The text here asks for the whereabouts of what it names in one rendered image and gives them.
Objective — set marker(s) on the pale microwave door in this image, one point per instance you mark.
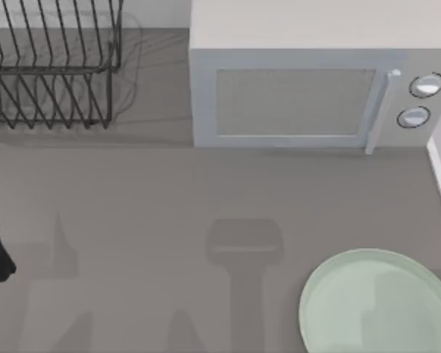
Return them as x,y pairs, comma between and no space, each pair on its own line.
294,103

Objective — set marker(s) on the pale microwave oven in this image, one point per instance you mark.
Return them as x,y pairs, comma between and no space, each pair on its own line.
297,33

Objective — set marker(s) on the pale green plate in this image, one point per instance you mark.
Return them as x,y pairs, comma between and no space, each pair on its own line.
375,305

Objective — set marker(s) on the small white microwave knob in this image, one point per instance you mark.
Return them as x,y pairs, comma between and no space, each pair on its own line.
413,117

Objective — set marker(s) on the large white microwave knob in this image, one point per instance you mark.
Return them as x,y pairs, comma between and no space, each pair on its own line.
426,85

